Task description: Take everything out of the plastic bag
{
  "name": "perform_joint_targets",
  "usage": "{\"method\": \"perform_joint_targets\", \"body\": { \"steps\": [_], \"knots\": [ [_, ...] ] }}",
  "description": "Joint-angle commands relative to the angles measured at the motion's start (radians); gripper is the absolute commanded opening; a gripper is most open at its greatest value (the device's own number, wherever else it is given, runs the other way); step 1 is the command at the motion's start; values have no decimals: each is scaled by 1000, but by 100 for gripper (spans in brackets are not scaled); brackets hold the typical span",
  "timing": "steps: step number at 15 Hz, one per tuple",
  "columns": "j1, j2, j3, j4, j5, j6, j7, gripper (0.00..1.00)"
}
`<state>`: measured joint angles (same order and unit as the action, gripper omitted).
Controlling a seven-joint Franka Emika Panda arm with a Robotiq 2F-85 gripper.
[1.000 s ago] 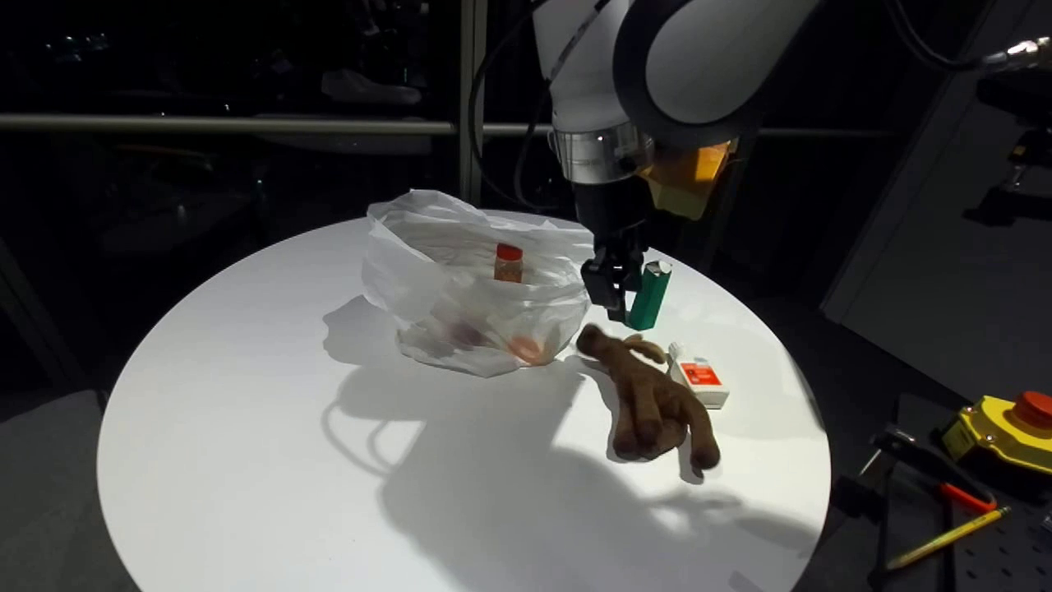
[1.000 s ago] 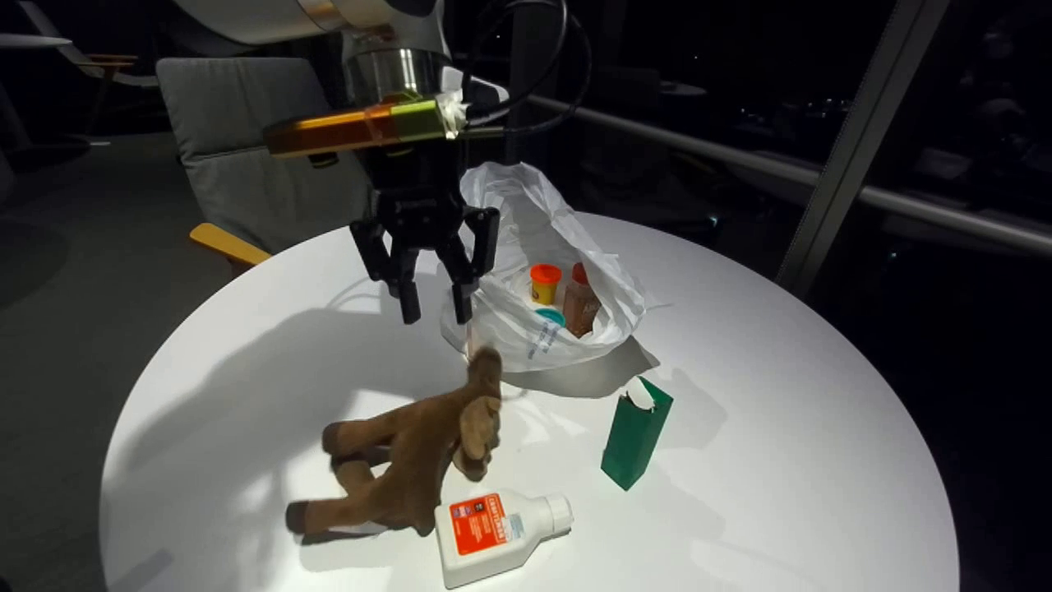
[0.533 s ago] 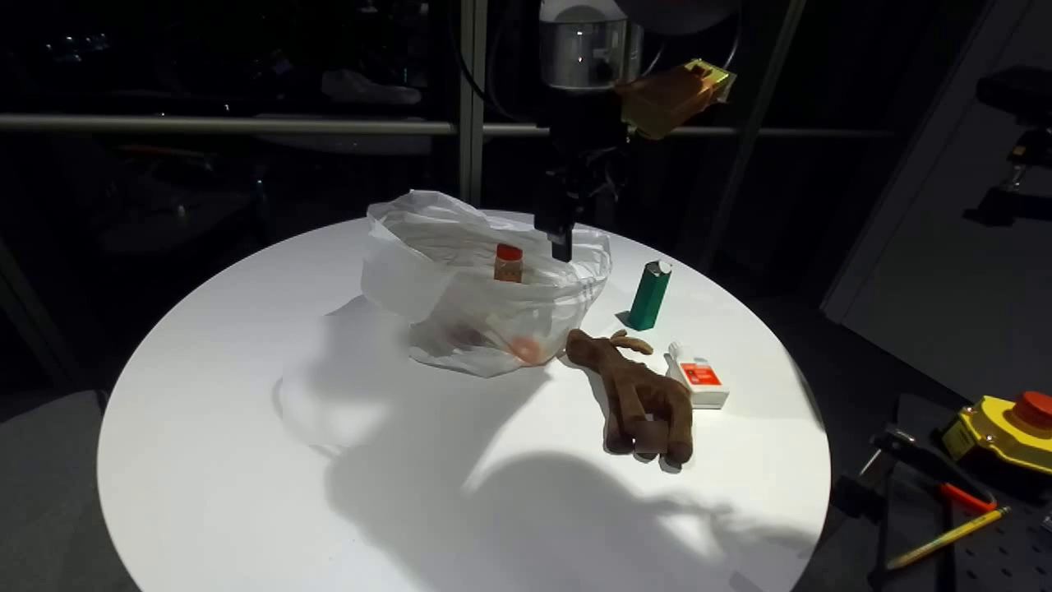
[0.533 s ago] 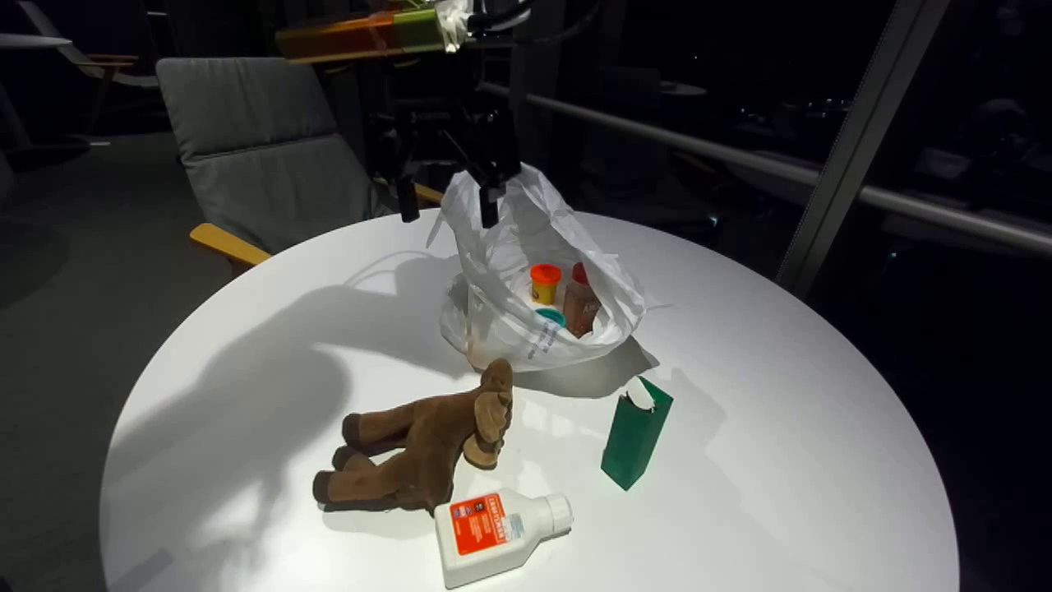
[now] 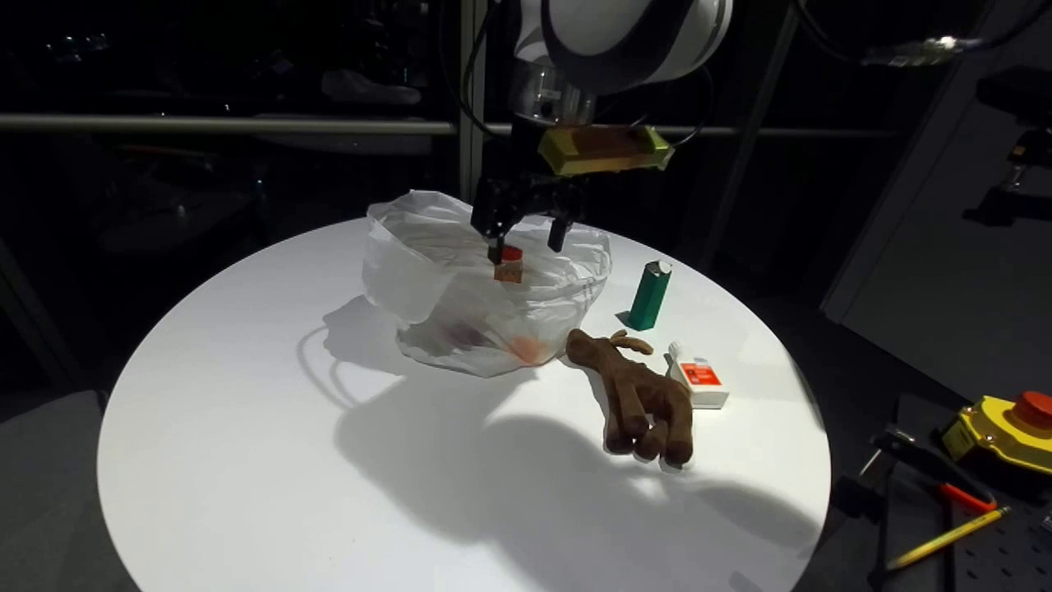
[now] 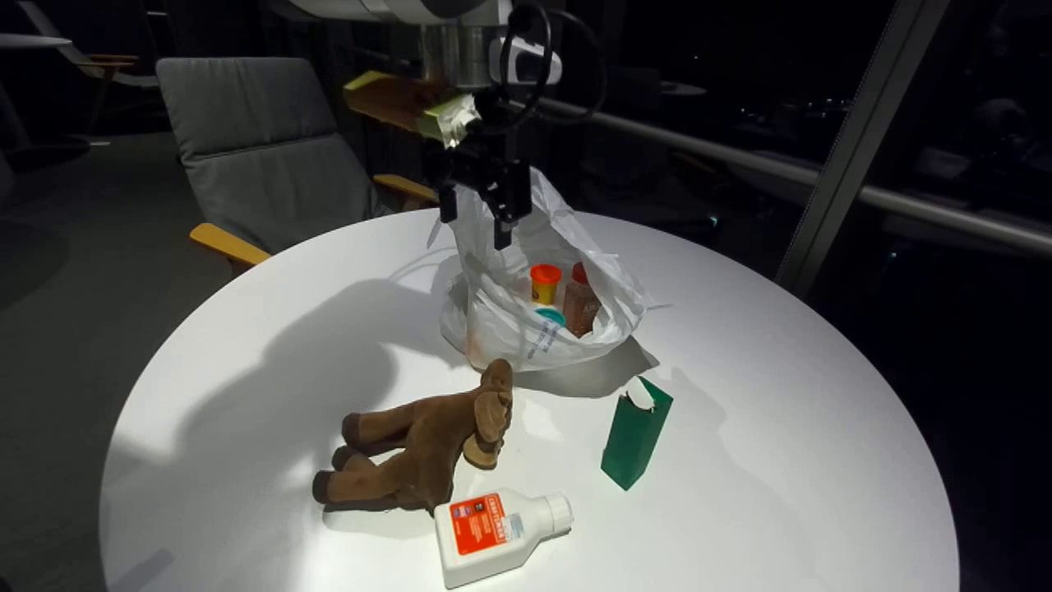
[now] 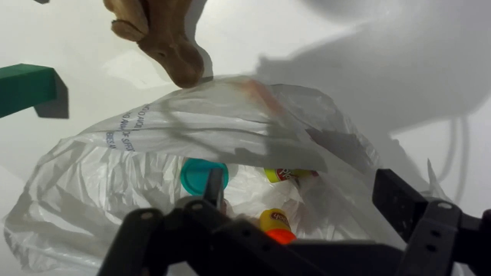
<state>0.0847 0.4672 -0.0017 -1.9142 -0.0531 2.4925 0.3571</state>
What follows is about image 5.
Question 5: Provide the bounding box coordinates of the grey partition panel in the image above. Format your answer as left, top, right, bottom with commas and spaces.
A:
819, 0, 1052, 402

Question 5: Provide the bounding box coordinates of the translucent white plastic bag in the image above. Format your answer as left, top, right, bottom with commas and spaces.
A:
358, 189, 615, 382

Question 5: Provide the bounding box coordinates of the brown plush moose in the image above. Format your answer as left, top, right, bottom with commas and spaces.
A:
562, 322, 700, 472

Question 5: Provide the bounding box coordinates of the grey vertical window post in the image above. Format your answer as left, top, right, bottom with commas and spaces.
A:
455, 0, 493, 208

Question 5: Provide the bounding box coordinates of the silver corrugated cable hose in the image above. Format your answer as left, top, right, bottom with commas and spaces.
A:
858, 33, 987, 70

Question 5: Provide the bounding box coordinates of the black clamp orange handle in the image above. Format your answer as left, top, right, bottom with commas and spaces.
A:
870, 428, 1002, 519

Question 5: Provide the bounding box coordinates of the yellow emergency stop button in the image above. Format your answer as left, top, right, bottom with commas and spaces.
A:
936, 388, 1052, 478

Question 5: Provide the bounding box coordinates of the yellow pencil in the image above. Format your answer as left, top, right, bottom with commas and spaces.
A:
881, 503, 1012, 576

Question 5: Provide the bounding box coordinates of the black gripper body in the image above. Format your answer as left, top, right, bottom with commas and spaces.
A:
466, 160, 580, 229

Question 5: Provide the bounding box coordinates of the horizontal metal railing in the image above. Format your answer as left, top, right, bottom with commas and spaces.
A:
0, 112, 899, 143

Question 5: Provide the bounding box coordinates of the white bottle orange label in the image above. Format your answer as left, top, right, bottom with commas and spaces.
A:
662, 342, 735, 416

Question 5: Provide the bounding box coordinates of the yellowish wrist camera box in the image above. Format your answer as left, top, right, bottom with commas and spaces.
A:
533, 120, 678, 180

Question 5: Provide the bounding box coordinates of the black equipment mount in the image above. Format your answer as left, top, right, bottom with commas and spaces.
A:
959, 62, 1052, 229

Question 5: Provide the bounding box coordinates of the spice jar red lid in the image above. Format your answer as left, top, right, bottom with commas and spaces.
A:
493, 245, 530, 290

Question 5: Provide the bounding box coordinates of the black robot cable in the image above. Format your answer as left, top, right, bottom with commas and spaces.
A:
455, 0, 501, 124

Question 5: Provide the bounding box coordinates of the green bottle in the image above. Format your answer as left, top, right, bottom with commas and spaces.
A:
625, 258, 675, 333

